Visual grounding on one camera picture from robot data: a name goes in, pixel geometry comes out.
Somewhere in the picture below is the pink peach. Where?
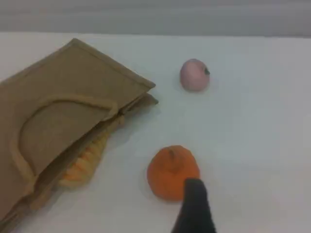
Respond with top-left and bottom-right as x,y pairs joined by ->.
180,58 -> 211,93

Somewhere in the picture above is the orange striped bread roll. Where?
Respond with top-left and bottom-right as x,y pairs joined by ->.
59,132 -> 109,189

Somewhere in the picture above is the orange tangerine with stem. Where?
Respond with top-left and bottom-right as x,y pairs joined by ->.
146,145 -> 201,201

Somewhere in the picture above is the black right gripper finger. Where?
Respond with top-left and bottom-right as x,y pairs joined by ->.
170,178 -> 217,233

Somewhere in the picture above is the brown burlap tote bag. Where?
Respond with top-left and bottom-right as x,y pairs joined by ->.
0,38 -> 159,233

